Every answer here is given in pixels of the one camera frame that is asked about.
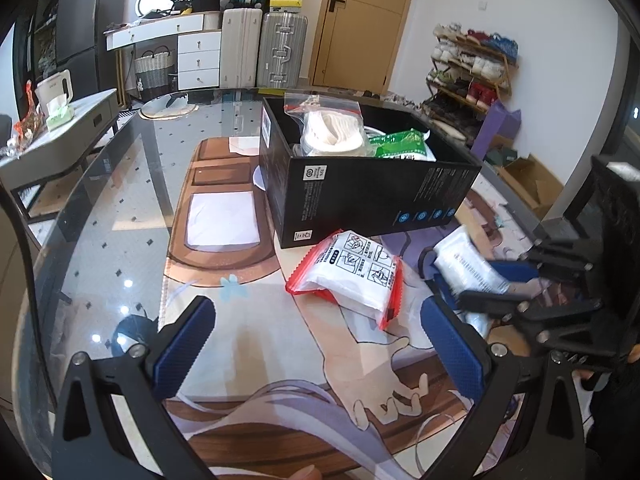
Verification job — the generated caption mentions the white plastic packet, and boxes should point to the white plastic packet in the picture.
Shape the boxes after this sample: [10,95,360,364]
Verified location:
[432,225,512,297]

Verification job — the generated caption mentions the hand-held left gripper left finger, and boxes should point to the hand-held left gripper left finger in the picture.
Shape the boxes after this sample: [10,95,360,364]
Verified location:
[52,296,216,480]

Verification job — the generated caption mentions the dark green box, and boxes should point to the dark green box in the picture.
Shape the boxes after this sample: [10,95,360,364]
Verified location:
[482,147,521,166]

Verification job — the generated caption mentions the red-edged white packet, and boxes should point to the red-edged white packet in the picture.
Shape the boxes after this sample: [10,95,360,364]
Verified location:
[285,230,405,332]

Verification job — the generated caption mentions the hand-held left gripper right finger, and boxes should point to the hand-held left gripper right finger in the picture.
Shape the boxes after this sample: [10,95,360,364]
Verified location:
[420,297,587,480]

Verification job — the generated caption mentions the black cardboard box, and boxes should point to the black cardboard box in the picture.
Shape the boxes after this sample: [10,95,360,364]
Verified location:
[258,96,483,250]

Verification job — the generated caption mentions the orange glass ornament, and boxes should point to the orange glass ornament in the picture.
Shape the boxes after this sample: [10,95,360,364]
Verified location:
[15,95,48,147]

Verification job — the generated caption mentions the white dresser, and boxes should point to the white dresser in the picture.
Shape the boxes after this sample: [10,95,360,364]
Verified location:
[105,12,223,92]

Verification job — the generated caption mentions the person's right hand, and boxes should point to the person's right hand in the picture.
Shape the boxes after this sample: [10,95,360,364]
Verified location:
[580,369,610,392]

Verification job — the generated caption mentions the dark glass sliding door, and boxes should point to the dark glass sliding door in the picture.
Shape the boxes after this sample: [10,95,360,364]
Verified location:
[617,25,640,161]

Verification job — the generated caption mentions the beige suitcase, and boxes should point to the beige suitcase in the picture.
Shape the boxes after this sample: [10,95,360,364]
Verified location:
[220,7,263,90]

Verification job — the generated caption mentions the wooden shoe rack with shoes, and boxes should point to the wooden shoe rack with shoes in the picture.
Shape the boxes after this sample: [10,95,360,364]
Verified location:
[427,22,518,131]

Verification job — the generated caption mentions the green label packet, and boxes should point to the green label packet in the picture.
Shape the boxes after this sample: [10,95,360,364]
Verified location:
[371,129,437,162]

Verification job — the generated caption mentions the green tissue pack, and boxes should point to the green tissue pack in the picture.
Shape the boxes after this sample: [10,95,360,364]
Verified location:
[46,95,75,130]

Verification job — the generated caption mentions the white kettle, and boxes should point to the white kettle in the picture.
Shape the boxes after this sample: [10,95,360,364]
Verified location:
[35,70,76,111]

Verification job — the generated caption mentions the wooden door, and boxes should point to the wooden door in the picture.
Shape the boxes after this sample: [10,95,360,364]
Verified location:
[309,0,420,92]

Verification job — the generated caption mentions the wicker basket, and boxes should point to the wicker basket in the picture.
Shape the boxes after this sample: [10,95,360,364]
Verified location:
[134,46,177,92]

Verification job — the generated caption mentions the black fridge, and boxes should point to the black fridge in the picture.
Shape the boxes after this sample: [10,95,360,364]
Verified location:
[55,0,132,93]

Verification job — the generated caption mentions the silver suitcase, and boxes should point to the silver suitcase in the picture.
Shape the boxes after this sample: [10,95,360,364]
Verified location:
[256,11,308,88]

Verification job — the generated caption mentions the grey side table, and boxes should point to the grey side table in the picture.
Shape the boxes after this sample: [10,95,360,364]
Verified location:
[0,89,121,191]

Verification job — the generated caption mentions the clear zip bag white cords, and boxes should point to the clear zip bag white cords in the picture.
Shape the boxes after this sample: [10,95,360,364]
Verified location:
[284,91,366,158]

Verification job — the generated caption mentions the open cardboard box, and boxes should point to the open cardboard box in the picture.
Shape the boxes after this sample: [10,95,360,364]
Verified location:
[497,154,566,218]

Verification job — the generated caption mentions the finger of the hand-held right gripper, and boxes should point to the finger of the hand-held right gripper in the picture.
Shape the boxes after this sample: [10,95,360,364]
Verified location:
[417,247,603,343]
[487,156,608,282]

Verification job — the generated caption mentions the printed desk mat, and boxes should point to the printed desk mat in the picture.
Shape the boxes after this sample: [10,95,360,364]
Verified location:
[162,137,591,480]

